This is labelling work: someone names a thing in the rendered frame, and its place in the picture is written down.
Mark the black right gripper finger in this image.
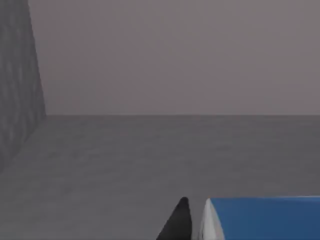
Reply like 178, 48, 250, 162
155, 196, 193, 240

